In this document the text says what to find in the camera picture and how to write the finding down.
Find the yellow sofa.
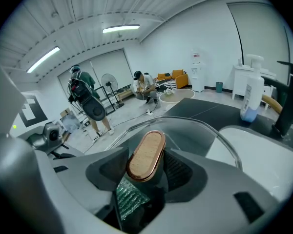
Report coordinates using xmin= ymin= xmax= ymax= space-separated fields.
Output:
xmin=157 ymin=69 xmax=189 ymax=89

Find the white pump soap bottle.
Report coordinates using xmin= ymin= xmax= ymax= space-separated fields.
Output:
xmin=239 ymin=54 xmax=266 ymax=124

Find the white vanity cabinet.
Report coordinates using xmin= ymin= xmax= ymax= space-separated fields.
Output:
xmin=231 ymin=64 xmax=276 ymax=107

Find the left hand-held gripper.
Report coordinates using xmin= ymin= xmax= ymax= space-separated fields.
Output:
xmin=9 ymin=91 xmax=85 ymax=161

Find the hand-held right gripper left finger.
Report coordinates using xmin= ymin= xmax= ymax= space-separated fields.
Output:
xmin=0 ymin=133 xmax=129 ymax=234

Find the small cardboard box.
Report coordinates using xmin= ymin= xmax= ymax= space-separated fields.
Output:
xmin=60 ymin=107 xmax=73 ymax=118

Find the marbled picture panel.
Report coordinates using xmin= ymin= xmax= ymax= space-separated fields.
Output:
xmin=61 ymin=113 xmax=81 ymax=132

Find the white sink basin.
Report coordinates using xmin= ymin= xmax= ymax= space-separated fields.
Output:
xmin=206 ymin=127 xmax=293 ymax=202

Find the round white rimmed table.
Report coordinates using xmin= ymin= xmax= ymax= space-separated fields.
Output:
xmin=159 ymin=89 xmax=195 ymax=104

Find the black faucet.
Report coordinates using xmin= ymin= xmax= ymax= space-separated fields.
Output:
xmin=261 ymin=61 xmax=293 ymax=138

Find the white water dispenser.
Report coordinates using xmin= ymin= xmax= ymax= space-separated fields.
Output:
xmin=190 ymin=49 xmax=207 ymax=93

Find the black sink counter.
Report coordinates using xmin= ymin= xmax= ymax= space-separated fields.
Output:
xmin=161 ymin=97 xmax=293 ymax=156

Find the striped black white blanket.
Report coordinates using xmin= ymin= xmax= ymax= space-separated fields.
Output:
xmin=155 ymin=78 xmax=178 ymax=91

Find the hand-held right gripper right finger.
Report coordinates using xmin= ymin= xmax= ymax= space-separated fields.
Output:
xmin=139 ymin=148 xmax=288 ymax=234

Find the low wooden bench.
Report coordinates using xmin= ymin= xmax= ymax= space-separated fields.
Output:
xmin=117 ymin=88 xmax=135 ymax=101

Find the long ceiling light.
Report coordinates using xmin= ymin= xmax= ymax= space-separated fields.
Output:
xmin=26 ymin=46 xmax=61 ymax=74
xmin=102 ymin=24 xmax=141 ymax=34

